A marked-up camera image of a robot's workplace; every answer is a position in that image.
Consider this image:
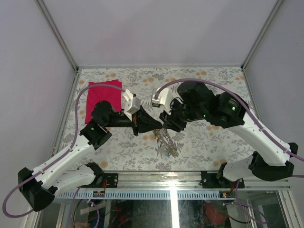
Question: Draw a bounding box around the red folded cloth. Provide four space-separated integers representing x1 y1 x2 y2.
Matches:
85 86 122 124

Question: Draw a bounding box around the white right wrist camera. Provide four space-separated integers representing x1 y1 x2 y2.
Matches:
151 87 174 115

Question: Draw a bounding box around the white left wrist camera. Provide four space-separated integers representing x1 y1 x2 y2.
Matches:
122 89 141 121

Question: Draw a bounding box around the aluminium front rail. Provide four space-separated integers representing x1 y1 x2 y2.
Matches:
37 170 292 190

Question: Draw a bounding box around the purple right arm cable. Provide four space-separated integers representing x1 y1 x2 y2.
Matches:
158 78 304 179

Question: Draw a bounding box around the grey metal key organiser ring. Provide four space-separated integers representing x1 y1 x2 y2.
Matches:
153 128 180 157

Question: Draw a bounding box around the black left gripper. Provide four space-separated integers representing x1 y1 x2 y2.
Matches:
105 105 162 136

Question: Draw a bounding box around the floral table mat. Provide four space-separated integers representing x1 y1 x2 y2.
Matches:
60 67 254 171

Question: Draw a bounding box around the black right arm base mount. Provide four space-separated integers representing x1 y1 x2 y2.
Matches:
199 171 237 189

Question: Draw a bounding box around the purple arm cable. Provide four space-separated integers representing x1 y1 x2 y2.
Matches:
2 85 125 218
158 78 304 179

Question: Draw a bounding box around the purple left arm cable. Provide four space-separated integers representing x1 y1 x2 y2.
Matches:
2 85 125 218

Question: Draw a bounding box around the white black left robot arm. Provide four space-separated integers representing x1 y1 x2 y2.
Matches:
18 101 162 212

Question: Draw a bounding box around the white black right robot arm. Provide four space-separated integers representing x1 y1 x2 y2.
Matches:
152 78 298 188

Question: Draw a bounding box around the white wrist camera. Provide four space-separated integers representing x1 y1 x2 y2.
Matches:
151 87 174 115
122 89 141 121

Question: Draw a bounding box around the white slotted cable duct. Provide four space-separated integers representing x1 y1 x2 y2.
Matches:
57 190 234 200

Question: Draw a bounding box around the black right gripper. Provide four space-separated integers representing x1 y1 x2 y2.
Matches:
159 97 206 133

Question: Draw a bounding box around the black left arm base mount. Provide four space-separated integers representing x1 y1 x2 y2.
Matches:
92 173 119 189

